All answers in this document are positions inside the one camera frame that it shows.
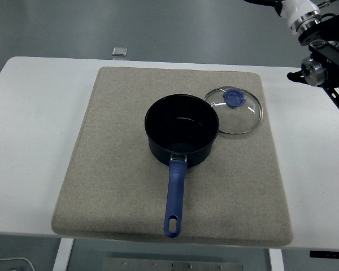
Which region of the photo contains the beige fabric mat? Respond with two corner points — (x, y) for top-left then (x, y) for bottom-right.
(50, 66), (294, 246)

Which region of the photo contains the black pot with blue handle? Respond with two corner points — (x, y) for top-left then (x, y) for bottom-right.
(144, 94), (220, 238)

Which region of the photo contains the white cable loop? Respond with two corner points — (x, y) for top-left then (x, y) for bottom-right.
(0, 257), (34, 271)

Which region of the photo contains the black table control panel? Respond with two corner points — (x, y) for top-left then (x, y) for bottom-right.
(310, 250), (339, 259)

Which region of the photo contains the white table leg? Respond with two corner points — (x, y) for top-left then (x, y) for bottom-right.
(52, 238), (75, 271)
(268, 248), (285, 271)

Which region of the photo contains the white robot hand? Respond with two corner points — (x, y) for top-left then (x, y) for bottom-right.
(244, 0), (320, 25)

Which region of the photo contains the glass lid with blue knob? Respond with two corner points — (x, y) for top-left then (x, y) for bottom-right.
(202, 86), (264, 136)

